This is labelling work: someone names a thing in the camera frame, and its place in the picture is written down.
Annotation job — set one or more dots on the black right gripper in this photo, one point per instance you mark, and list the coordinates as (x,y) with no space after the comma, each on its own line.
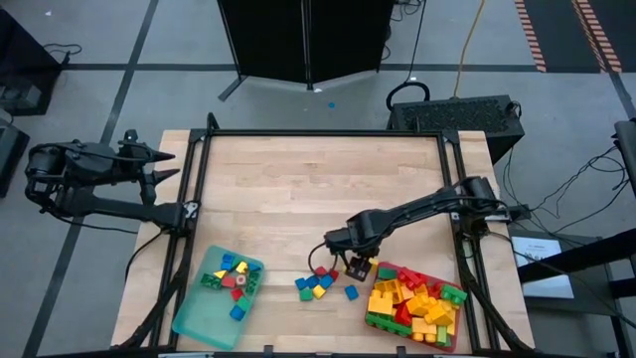
(358,233)

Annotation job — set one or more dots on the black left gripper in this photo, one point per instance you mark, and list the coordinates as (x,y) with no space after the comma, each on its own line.
(134,154)

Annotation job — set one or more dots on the red wooden wedge block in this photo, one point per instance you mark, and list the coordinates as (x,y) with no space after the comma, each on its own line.
(334,274)

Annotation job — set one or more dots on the red plastic building block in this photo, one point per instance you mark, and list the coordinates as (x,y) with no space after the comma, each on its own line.
(434,288)
(402,314)
(410,277)

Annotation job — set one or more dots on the long green plastic building block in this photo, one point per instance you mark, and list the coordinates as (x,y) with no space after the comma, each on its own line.
(387,324)

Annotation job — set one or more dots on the light green plastic building block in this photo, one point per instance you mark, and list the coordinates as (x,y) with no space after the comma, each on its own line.
(442,336)

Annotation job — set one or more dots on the natural wooden cylinder block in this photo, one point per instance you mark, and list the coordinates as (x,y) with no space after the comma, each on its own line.
(241,280)

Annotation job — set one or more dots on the green wooden wedge block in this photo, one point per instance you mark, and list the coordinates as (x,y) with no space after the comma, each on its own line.
(243,303)

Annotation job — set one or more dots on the dark green studded block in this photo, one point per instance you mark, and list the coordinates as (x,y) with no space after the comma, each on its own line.
(211,282)

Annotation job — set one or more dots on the blue half-round wooden block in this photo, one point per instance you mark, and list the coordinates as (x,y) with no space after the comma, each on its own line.
(237,313)

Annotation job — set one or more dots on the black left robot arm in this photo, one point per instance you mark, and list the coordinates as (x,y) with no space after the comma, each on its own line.
(99,206)

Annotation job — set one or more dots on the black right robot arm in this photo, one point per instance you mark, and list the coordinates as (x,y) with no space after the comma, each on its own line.
(422,209)

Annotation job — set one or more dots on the red translucent plastic bin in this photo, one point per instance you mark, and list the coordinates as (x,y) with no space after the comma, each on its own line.
(459,323)

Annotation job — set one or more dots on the black floor case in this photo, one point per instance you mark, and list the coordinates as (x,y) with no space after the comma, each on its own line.
(10,154)

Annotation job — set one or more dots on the teal translucent plastic bin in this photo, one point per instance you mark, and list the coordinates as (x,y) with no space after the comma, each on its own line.
(208,323)

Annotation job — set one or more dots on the black floor equipment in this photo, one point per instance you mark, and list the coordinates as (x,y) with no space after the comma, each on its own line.
(25,74)

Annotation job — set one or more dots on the black folding partition screen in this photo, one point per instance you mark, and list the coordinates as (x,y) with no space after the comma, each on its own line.
(268,40)

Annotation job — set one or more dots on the black perforated computer case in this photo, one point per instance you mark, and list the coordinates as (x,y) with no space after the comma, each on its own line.
(457,117)

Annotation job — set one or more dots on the white paper sheet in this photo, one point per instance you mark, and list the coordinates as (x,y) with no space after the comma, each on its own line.
(541,278)

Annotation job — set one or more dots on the black side stand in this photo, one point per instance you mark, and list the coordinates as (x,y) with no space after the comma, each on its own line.
(571,258)

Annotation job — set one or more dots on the black equipment panel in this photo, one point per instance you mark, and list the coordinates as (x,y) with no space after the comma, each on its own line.
(627,149)

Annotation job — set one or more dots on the black mat with orange stripes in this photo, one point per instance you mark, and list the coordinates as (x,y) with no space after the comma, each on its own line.
(556,30)

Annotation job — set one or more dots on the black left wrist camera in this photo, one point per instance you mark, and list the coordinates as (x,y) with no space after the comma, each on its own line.
(147,193)

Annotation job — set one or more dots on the white metal mounting bracket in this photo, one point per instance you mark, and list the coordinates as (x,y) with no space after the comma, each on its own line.
(191,209)

